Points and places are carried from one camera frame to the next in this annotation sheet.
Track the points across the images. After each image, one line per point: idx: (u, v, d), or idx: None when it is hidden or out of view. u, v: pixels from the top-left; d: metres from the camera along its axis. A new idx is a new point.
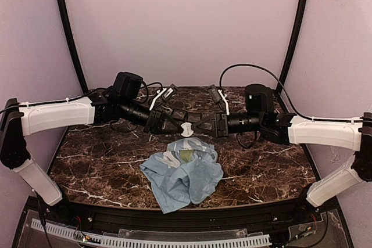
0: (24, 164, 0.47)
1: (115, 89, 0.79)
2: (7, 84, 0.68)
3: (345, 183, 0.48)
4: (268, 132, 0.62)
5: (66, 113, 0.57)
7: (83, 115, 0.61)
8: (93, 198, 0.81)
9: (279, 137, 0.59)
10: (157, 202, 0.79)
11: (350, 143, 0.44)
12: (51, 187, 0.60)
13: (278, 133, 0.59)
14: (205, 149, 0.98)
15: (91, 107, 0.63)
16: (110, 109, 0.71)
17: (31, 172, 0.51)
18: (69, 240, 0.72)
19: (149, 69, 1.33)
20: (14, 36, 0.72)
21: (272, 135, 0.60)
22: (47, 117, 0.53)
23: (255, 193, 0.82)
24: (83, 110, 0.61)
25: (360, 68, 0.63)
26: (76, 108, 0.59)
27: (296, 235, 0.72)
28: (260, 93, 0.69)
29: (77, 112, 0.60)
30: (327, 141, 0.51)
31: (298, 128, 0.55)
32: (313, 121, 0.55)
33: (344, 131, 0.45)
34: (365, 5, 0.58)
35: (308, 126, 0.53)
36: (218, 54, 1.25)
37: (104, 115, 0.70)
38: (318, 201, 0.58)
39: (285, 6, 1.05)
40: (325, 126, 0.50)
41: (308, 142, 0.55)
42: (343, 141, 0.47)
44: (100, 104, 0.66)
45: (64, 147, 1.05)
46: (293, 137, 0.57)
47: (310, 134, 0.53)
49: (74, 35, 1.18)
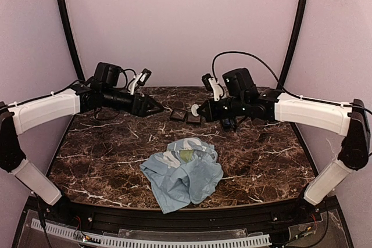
0: (21, 164, 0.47)
1: (97, 78, 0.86)
2: (8, 83, 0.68)
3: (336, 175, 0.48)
4: (256, 108, 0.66)
5: (54, 106, 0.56)
7: (69, 105, 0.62)
8: (93, 198, 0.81)
9: (266, 112, 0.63)
10: (157, 202, 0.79)
11: (337, 128, 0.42)
12: (49, 185, 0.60)
13: (265, 108, 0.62)
14: (205, 149, 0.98)
15: (76, 96, 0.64)
16: (94, 97, 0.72)
17: (28, 173, 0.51)
18: (69, 240, 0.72)
19: (149, 69, 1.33)
20: (15, 36, 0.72)
21: (260, 110, 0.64)
22: (39, 112, 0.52)
23: (255, 193, 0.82)
24: (70, 100, 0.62)
25: (360, 68, 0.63)
26: (63, 99, 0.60)
27: (296, 235, 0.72)
28: (236, 75, 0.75)
29: (65, 103, 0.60)
30: (313, 122, 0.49)
31: (285, 104, 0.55)
32: (301, 100, 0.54)
33: (331, 114, 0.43)
34: (364, 4, 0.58)
35: (297, 104, 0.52)
36: (218, 54, 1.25)
37: (89, 103, 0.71)
38: (319, 198, 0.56)
39: (284, 6, 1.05)
40: (314, 105, 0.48)
41: (294, 119, 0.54)
42: (327, 124, 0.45)
44: (84, 93, 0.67)
45: (64, 147, 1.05)
46: (279, 112, 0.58)
47: (296, 112, 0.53)
49: (74, 35, 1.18)
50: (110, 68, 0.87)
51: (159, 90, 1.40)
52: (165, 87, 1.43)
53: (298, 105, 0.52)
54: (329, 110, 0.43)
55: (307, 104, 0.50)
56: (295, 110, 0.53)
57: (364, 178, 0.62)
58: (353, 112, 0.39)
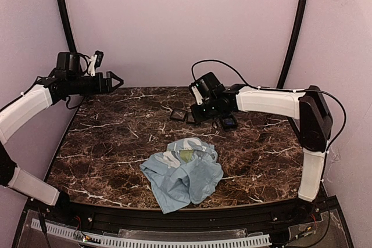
0: (14, 173, 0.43)
1: (59, 68, 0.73)
2: (7, 84, 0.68)
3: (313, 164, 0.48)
4: (220, 101, 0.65)
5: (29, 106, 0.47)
7: (41, 101, 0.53)
8: (93, 198, 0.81)
9: (231, 104, 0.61)
10: (157, 202, 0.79)
11: (293, 112, 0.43)
12: (45, 187, 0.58)
13: (228, 101, 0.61)
14: (205, 149, 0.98)
15: (45, 89, 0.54)
16: (63, 85, 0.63)
17: (21, 182, 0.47)
18: (69, 240, 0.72)
19: (149, 69, 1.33)
20: (14, 36, 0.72)
21: (224, 103, 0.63)
22: (17, 116, 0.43)
23: (255, 193, 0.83)
24: (42, 94, 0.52)
25: (360, 68, 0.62)
26: (36, 95, 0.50)
27: (296, 235, 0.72)
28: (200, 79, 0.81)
29: (38, 99, 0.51)
30: (271, 109, 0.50)
31: (244, 94, 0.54)
32: (258, 89, 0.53)
33: (285, 100, 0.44)
34: (365, 5, 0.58)
35: (255, 93, 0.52)
36: (218, 54, 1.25)
37: (59, 92, 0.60)
38: (313, 194, 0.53)
39: (284, 6, 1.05)
40: (268, 93, 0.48)
41: (254, 108, 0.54)
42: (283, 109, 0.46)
44: (52, 83, 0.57)
45: (64, 147, 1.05)
46: (242, 104, 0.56)
47: (255, 103, 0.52)
49: (74, 35, 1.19)
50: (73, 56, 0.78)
51: (159, 90, 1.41)
52: (165, 87, 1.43)
53: (256, 96, 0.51)
54: (283, 96, 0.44)
55: (265, 92, 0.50)
56: (254, 101, 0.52)
57: (364, 179, 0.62)
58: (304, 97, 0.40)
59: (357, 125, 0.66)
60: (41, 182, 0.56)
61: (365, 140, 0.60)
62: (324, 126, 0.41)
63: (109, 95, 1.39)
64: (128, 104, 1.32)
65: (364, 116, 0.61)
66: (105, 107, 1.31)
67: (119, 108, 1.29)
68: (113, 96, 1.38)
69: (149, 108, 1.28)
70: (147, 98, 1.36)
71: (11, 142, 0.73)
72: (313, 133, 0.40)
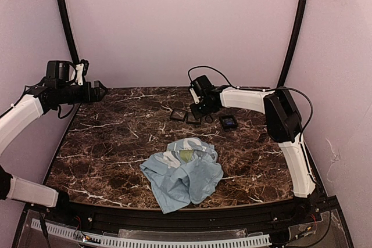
0: (11, 184, 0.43)
1: (48, 76, 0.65)
2: (7, 83, 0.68)
3: (290, 158, 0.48)
4: (208, 98, 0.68)
5: (18, 118, 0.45)
7: (32, 112, 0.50)
8: (93, 198, 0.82)
9: (215, 101, 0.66)
10: (157, 202, 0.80)
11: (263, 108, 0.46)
12: (43, 191, 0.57)
13: (214, 99, 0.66)
14: (205, 149, 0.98)
15: (35, 99, 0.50)
16: (54, 94, 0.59)
17: (19, 190, 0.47)
18: (69, 240, 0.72)
19: (148, 70, 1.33)
20: (14, 36, 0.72)
21: (210, 100, 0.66)
22: (7, 130, 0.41)
23: (255, 193, 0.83)
24: (32, 105, 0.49)
25: (361, 68, 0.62)
26: (25, 106, 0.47)
27: (296, 235, 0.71)
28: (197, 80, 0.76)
29: (28, 111, 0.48)
30: (245, 105, 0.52)
31: (225, 92, 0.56)
32: (238, 89, 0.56)
33: (256, 97, 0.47)
34: (365, 5, 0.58)
35: (234, 91, 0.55)
36: (218, 54, 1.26)
37: (50, 102, 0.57)
38: (306, 190, 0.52)
39: (284, 6, 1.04)
40: (245, 92, 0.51)
41: (233, 105, 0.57)
42: (254, 105, 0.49)
44: (42, 92, 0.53)
45: (64, 147, 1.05)
46: (224, 102, 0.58)
47: (235, 100, 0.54)
49: (74, 35, 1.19)
50: (63, 64, 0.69)
51: (159, 90, 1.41)
52: (165, 87, 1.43)
53: (235, 94, 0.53)
54: (254, 93, 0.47)
55: (242, 90, 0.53)
56: (233, 99, 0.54)
57: (364, 179, 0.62)
58: (269, 94, 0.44)
59: (357, 125, 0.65)
60: (38, 187, 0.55)
61: (365, 140, 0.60)
62: (289, 119, 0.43)
63: (109, 95, 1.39)
64: (128, 104, 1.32)
65: (364, 116, 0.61)
66: (105, 107, 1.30)
67: (119, 108, 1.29)
68: (112, 96, 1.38)
69: (149, 108, 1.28)
70: (147, 98, 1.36)
71: (12, 143, 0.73)
72: (276, 126, 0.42)
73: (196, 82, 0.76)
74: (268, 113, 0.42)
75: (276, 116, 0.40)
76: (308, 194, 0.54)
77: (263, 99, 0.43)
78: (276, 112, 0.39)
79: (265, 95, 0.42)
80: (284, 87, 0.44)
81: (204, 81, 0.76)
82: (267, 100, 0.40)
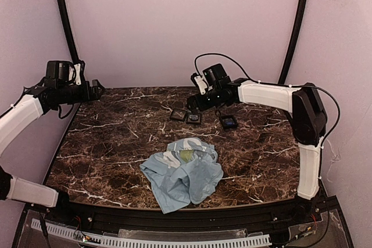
0: (10, 185, 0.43)
1: (48, 77, 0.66)
2: (7, 84, 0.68)
3: (307, 158, 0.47)
4: (224, 92, 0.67)
5: (18, 118, 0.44)
7: (31, 112, 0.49)
8: (93, 198, 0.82)
9: (232, 96, 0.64)
10: (157, 202, 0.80)
11: (288, 105, 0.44)
12: (43, 191, 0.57)
13: (231, 93, 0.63)
14: (205, 149, 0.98)
15: (34, 99, 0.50)
16: (53, 94, 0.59)
17: (18, 189, 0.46)
18: (68, 240, 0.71)
19: (147, 69, 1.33)
20: (14, 36, 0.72)
21: (226, 94, 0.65)
22: (7, 129, 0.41)
23: (255, 193, 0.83)
24: (32, 105, 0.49)
25: (361, 68, 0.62)
26: (25, 107, 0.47)
27: (296, 235, 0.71)
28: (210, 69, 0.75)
29: (27, 111, 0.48)
30: (267, 102, 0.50)
31: (244, 87, 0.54)
32: (258, 83, 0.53)
33: (280, 93, 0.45)
34: (365, 4, 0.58)
35: (254, 86, 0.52)
36: (217, 55, 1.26)
37: (50, 103, 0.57)
38: (311, 193, 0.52)
39: (284, 6, 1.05)
40: (267, 87, 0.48)
41: (252, 101, 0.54)
42: (278, 101, 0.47)
44: (42, 92, 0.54)
45: (64, 147, 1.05)
46: (242, 97, 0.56)
47: (255, 96, 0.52)
49: (74, 35, 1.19)
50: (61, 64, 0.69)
51: (159, 90, 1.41)
52: (165, 87, 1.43)
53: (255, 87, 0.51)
54: (279, 89, 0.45)
55: (263, 85, 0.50)
56: (252, 93, 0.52)
57: (364, 179, 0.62)
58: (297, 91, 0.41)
59: (357, 125, 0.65)
60: (38, 187, 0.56)
61: (366, 140, 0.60)
62: (317, 119, 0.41)
63: (109, 95, 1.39)
64: (128, 104, 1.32)
65: (364, 116, 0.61)
66: (105, 107, 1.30)
67: (119, 108, 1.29)
68: (112, 96, 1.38)
69: (149, 108, 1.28)
70: (147, 98, 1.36)
71: (12, 144, 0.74)
72: (304, 127, 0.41)
73: (209, 72, 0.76)
74: (296, 111, 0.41)
75: (305, 115, 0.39)
76: (312, 197, 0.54)
77: (290, 96, 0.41)
78: (306, 111, 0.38)
79: (294, 92, 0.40)
80: (313, 85, 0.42)
81: (219, 71, 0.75)
82: (296, 98, 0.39)
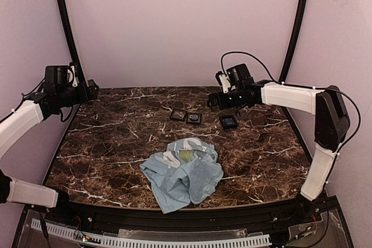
0: (10, 187, 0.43)
1: (47, 82, 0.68)
2: (7, 83, 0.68)
3: (319, 159, 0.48)
4: (246, 92, 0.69)
5: (20, 122, 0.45)
7: (32, 118, 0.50)
8: (93, 198, 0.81)
9: (255, 97, 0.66)
10: (157, 202, 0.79)
11: (310, 107, 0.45)
12: (42, 191, 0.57)
13: (253, 94, 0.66)
14: (205, 149, 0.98)
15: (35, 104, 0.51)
16: (53, 100, 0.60)
17: (18, 191, 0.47)
18: (69, 240, 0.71)
19: (147, 69, 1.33)
20: (14, 36, 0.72)
21: (249, 94, 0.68)
22: (9, 133, 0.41)
23: (255, 193, 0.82)
24: (33, 110, 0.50)
25: (361, 68, 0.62)
26: (25, 112, 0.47)
27: (296, 235, 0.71)
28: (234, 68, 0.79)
29: (28, 117, 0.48)
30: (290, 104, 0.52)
31: (268, 88, 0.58)
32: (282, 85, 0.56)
33: (303, 94, 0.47)
34: (365, 4, 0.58)
35: (278, 87, 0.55)
36: (217, 55, 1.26)
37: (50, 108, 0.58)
38: (314, 195, 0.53)
39: (284, 6, 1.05)
40: (290, 89, 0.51)
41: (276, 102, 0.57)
42: (300, 103, 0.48)
44: (43, 98, 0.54)
45: (64, 147, 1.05)
46: (265, 98, 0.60)
47: (279, 97, 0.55)
49: (74, 35, 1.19)
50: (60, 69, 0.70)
51: (159, 90, 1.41)
52: (165, 87, 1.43)
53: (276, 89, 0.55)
54: (303, 90, 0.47)
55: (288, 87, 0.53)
56: (274, 94, 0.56)
57: (364, 179, 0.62)
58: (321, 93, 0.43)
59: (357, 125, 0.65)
60: (38, 188, 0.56)
61: (366, 140, 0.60)
62: (340, 124, 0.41)
63: (109, 95, 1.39)
64: (128, 104, 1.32)
65: (364, 115, 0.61)
66: (105, 107, 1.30)
67: (119, 108, 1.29)
68: (112, 96, 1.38)
69: (149, 108, 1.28)
70: (147, 98, 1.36)
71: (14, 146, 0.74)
72: (327, 129, 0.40)
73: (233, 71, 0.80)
74: (319, 113, 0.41)
75: (328, 117, 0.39)
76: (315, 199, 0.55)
77: (314, 97, 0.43)
78: (329, 112, 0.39)
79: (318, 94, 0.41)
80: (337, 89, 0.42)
81: (243, 71, 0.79)
82: (319, 99, 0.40)
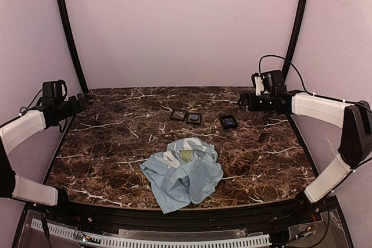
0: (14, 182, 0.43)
1: (45, 97, 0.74)
2: (7, 83, 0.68)
3: (334, 169, 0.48)
4: (276, 99, 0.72)
5: (27, 124, 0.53)
7: (36, 123, 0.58)
8: (93, 198, 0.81)
9: (286, 105, 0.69)
10: (157, 202, 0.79)
11: (339, 119, 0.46)
12: (43, 189, 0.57)
13: (284, 102, 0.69)
14: (205, 149, 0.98)
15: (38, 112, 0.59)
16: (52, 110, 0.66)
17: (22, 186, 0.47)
18: (69, 240, 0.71)
19: (147, 69, 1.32)
20: (14, 36, 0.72)
21: (280, 103, 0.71)
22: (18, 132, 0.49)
23: (255, 193, 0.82)
24: (38, 116, 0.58)
25: (361, 68, 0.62)
26: (30, 117, 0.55)
27: (296, 235, 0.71)
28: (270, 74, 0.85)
29: (34, 121, 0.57)
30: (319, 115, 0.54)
31: (300, 97, 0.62)
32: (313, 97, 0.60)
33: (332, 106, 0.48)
34: (365, 4, 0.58)
35: (309, 99, 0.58)
36: (217, 55, 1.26)
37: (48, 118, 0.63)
38: (314, 197, 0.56)
39: (284, 6, 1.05)
40: (321, 100, 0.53)
41: (306, 112, 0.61)
42: (329, 115, 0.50)
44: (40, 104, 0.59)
45: (64, 147, 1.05)
46: (295, 107, 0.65)
47: (309, 107, 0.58)
49: (74, 34, 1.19)
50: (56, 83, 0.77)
51: (159, 90, 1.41)
52: (165, 87, 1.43)
53: (307, 100, 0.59)
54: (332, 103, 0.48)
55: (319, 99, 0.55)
56: (304, 105, 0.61)
57: (364, 179, 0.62)
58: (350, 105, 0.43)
59: None
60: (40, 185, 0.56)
61: None
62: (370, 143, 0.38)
63: (109, 95, 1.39)
64: (128, 104, 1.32)
65: None
66: (105, 107, 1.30)
67: (119, 108, 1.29)
68: (112, 96, 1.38)
69: (149, 108, 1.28)
70: (147, 98, 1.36)
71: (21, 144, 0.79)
72: (353, 144, 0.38)
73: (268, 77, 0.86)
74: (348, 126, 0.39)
75: (355, 132, 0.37)
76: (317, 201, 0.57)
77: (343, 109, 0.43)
78: (357, 127, 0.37)
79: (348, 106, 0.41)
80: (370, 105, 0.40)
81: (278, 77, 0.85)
82: (349, 111, 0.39)
